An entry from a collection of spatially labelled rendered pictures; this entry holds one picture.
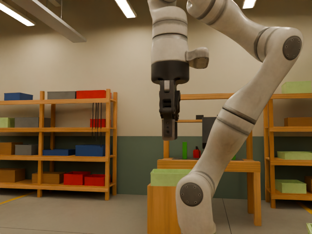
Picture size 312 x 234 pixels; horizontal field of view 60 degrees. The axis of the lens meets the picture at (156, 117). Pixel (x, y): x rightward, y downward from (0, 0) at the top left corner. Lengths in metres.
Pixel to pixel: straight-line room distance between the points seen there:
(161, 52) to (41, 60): 6.60
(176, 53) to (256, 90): 0.25
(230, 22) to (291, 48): 0.16
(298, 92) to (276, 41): 4.76
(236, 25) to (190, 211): 0.45
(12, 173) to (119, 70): 3.18
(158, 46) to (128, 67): 5.60
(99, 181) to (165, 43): 5.19
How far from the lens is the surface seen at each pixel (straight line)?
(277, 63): 0.70
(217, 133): 0.70
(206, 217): 0.72
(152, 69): 0.52
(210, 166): 0.76
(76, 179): 5.83
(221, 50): 5.97
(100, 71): 6.31
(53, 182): 6.14
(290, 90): 5.42
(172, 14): 0.54
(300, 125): 5.44
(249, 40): 0.73
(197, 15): 0.62
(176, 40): 0.52
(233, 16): 0.64
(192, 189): 0.70
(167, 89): 0.46
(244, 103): 0.68
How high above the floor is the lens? 1.31
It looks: 4 degrees up
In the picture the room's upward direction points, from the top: straight up
